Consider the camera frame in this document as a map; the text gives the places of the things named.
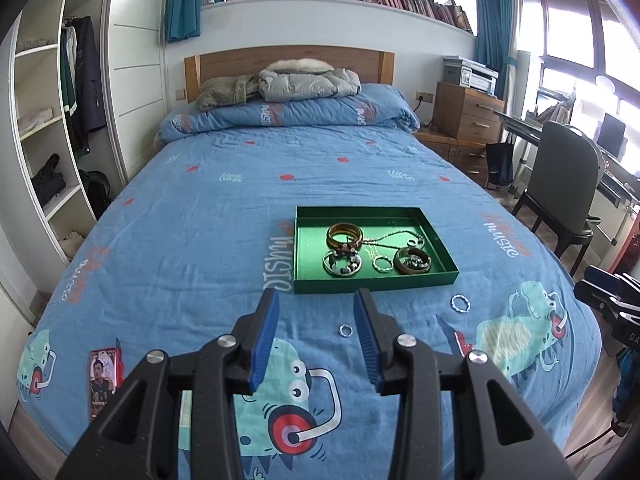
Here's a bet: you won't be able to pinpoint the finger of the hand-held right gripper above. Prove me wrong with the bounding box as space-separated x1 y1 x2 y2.
584 265 640 292
573 280 632 320

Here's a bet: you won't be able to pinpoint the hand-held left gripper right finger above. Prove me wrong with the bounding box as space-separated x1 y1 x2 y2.
352 287 576 480

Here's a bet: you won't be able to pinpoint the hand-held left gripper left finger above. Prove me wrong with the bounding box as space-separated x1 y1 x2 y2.
55 287 281 480

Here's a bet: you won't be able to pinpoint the green jewelry tray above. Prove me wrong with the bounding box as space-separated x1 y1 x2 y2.
292 205 460 295

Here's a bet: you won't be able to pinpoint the amber bangle with white tag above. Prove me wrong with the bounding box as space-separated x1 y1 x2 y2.
393 249 432 275

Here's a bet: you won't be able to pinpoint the dark bead bracelet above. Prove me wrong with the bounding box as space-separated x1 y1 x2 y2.
327 242 362 261

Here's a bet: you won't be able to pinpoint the silver chain necklace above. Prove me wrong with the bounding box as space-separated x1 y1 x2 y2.
360 230 426 257

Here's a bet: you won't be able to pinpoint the wide amber bangle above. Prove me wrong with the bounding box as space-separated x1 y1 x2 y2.
326 223 363 249

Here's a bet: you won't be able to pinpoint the person's right hand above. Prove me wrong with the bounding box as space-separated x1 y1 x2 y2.
613 347 640 412

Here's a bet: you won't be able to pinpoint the dark chair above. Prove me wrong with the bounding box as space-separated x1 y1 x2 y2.
511 121 603 273

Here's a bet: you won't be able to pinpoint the black monitor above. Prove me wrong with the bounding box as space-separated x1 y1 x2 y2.
597 112 627 148

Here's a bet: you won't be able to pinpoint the blue dinosaur bedspread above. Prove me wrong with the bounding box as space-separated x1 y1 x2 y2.
15 125 603 480

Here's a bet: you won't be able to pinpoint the black tote bag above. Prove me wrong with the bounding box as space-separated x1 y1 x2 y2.
486 132 516 186

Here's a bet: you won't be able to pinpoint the red photo card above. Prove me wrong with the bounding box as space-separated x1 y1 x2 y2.
87 347 121 421

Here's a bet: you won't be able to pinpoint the grey desk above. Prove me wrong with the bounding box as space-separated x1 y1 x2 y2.
497 110 640 241

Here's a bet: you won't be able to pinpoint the wooden bedside table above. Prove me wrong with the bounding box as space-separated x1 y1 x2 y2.
415 127 493 188

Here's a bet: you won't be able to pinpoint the wooden drawer cabinet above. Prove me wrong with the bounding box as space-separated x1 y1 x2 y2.
432 81 506 143

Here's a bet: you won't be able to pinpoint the white printer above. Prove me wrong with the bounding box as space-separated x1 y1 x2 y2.
442 56 500 96

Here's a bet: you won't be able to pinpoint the folded blue quilt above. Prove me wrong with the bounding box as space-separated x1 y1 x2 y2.
159 82 421 143

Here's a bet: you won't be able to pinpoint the olive fleece garment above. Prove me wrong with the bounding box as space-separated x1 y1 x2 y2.
196 75 261 112

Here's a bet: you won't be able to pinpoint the long teal curtain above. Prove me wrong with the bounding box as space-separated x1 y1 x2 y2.
474 0 523 116

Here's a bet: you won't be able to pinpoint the grey down jacket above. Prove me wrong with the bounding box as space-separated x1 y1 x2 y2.
257 58 362 102

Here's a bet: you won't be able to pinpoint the black folded clothing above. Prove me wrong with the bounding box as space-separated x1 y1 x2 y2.
31 154 66 206

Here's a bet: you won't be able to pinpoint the wooden headboard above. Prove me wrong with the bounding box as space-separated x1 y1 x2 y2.
184 45 396 106

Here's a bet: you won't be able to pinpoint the white open wardrobe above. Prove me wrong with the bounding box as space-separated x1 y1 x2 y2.
0 0 168 271

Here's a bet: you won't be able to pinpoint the hanging dark clothes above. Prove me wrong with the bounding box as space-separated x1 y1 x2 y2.
60 15 108 156

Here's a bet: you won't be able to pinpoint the short teal curtain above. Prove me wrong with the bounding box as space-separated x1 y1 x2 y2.
165 0 202 44

